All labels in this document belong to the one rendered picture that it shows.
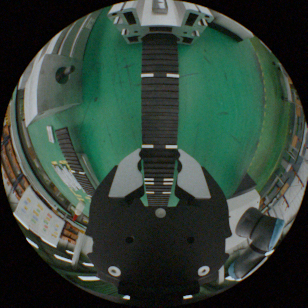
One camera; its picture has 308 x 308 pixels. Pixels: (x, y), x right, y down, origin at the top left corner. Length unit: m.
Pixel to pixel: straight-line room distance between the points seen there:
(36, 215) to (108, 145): 3.02
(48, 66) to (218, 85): 0.25
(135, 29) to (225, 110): 0.18
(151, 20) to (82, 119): 0.20
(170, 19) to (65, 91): 0.17
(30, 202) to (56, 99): 2.88
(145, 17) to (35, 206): 3.09
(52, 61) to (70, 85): 0.06
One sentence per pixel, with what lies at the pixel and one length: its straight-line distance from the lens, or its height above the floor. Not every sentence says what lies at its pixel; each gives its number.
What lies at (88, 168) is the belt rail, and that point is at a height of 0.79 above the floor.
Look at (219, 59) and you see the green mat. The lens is 0.20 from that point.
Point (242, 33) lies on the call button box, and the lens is 0.27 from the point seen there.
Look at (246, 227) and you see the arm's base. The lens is 0.48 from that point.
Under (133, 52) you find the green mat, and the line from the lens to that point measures 0.17.
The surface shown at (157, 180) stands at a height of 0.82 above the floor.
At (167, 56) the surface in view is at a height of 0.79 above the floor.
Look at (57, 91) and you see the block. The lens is 0.17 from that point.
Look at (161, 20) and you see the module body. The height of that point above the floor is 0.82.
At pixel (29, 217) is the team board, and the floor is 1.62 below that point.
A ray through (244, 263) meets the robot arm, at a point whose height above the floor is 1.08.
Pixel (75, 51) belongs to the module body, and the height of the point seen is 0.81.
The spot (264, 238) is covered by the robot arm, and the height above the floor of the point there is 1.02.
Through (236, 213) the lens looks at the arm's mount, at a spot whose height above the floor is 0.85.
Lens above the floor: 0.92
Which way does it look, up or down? 60 degrees down
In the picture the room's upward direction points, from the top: 176 degrees counter-clockwise
